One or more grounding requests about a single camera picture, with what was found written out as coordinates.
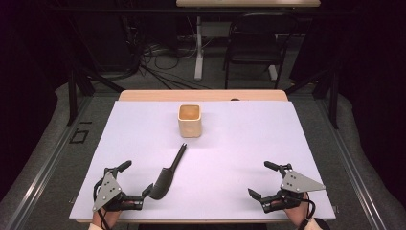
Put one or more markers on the black spatula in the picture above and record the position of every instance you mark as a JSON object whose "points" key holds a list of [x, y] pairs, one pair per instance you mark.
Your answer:
{"points": [[164, 185]]}

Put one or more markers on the black metal stand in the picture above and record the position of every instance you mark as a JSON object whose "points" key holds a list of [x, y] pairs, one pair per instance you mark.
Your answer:
{"points": [[333, 96], [72, 96]]}

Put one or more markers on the white table mat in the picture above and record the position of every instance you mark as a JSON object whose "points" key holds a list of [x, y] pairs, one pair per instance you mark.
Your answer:
{"points": [[223, 159]]}

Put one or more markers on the white-legged wooden desk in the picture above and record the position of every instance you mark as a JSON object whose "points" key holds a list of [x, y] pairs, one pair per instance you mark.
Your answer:
{"points": [[249, 3]]}

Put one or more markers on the black folding chair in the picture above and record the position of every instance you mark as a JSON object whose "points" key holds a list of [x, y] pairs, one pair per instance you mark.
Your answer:
{"points": [[255, 48]]}

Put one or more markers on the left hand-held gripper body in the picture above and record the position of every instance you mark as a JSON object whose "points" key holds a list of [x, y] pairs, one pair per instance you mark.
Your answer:
{"points": [[108, 191]]}

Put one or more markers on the aluminium floor rail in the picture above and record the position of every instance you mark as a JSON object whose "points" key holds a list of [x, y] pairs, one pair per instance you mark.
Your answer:
{"points": [[48, 166], [351, 172]]}

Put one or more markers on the person's left hand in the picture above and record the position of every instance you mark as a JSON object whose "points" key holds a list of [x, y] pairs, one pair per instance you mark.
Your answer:
{"points": [[107, 217]]}

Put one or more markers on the square wooden utensil holder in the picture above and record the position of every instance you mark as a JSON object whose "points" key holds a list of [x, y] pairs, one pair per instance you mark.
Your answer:
{"points": [[190, 126]]}

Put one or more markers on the person's right hand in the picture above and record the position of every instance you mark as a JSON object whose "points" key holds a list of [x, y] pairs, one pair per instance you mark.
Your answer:
{"points": [[297, 215]]}

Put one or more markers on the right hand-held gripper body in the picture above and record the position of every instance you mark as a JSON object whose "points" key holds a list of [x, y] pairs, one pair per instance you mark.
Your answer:
{"points": [[295, 185]]}

